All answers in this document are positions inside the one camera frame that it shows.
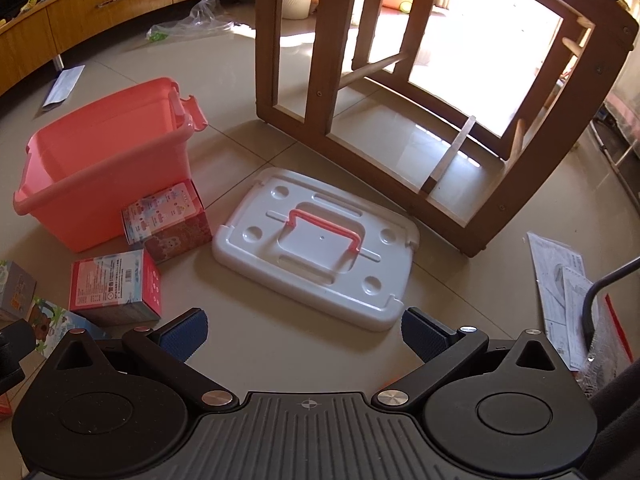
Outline red pink toy box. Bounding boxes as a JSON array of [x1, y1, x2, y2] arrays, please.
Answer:
[[122, 180, 213, 263]]

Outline wooden cabinet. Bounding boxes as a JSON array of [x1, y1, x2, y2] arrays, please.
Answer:
[[1, 0, 186, 92]]

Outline white bin lid pink handle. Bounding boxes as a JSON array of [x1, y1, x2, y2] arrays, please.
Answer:
[[212, 168, 420, 332]]

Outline printed paper sheets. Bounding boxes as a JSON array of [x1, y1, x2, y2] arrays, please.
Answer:
[[527, 232, 592, 372]]

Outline bear palm tree box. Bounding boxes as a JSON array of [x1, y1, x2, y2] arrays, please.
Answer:
[[28, 298, 110, 359]]

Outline white envelope on floor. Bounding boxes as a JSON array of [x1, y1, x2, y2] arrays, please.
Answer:
[[42, 65, 85, 110]]

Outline blue purple bear box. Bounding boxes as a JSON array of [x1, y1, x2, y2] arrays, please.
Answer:
[[0, 260, 36, 322]]

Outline pink plastic storage bin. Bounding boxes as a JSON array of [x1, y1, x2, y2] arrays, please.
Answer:
[[13, 77, 208, 252]]

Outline pink blue label box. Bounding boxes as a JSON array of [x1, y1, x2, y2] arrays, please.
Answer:
[[68, 249, 162, 327]]

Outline wooden table frame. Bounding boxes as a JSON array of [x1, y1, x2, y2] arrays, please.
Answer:
[[254, 0, 640, 259]]

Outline white woven basket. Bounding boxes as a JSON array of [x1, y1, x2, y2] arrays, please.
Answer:
[[282, 0, 311, 21]]

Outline clear plastic bag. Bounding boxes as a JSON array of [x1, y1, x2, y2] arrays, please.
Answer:
[[145, 0, 234, 44]]

